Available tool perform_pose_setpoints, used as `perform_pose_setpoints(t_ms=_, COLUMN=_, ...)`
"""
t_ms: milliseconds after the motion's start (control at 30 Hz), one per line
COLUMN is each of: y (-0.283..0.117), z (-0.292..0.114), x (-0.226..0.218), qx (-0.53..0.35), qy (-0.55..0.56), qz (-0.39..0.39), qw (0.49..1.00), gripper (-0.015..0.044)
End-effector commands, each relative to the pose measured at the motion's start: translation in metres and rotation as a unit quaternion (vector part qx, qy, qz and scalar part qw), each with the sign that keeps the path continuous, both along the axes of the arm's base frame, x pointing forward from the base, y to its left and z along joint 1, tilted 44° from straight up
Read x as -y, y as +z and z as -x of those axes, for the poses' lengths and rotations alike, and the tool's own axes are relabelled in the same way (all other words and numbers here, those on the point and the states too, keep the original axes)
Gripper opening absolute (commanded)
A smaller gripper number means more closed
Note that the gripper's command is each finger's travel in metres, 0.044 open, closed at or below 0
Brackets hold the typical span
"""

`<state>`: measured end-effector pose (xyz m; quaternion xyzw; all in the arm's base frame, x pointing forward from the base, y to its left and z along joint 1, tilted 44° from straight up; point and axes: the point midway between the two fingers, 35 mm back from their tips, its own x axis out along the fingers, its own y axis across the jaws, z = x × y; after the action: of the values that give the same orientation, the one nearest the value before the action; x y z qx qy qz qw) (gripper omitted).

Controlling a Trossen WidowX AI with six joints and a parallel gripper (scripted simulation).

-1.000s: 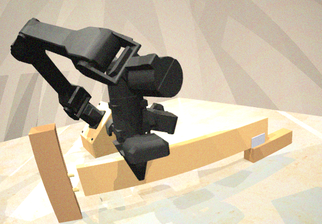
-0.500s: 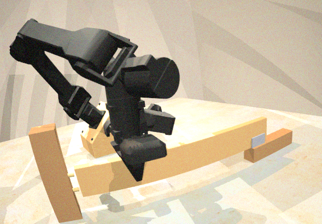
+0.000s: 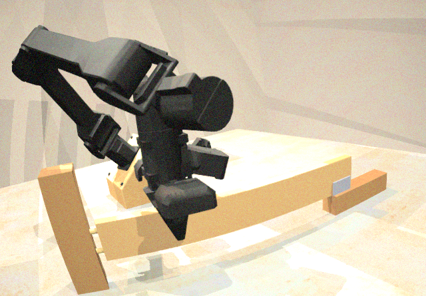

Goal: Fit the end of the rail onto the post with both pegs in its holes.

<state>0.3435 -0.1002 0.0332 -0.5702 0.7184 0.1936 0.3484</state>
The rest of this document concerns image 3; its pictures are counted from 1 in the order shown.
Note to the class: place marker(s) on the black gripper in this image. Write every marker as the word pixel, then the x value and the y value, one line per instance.
pixel 161 165

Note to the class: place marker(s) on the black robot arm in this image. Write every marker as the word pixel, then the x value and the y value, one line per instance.
pixel 115 69

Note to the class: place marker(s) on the long wooden rail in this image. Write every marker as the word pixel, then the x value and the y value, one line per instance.
pixel 143 232

